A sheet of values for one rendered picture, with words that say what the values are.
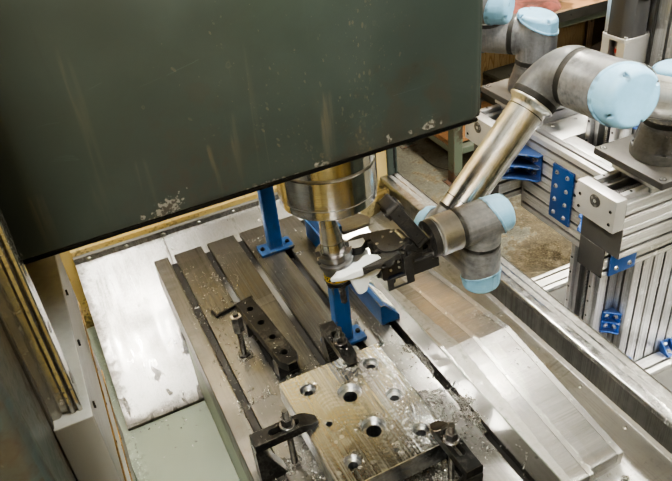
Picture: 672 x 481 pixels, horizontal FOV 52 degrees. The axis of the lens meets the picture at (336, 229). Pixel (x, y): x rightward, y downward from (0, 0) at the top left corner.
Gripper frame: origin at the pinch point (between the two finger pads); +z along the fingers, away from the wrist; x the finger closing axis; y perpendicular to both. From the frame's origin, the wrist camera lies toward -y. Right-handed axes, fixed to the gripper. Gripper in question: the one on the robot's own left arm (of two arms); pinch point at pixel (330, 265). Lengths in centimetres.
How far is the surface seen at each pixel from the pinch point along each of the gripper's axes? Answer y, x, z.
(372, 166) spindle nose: -19.4, -7.0, -7.7
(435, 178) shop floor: 125, 222, -133
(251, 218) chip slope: 42, 99, -4
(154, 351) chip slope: 55, 68, 37
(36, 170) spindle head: -38, -17, 35
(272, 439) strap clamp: 29.7, -3.4, 18.3
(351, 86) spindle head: -35.5, -14.6, -3.5
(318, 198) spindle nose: -17.7, -8.0, 1.9
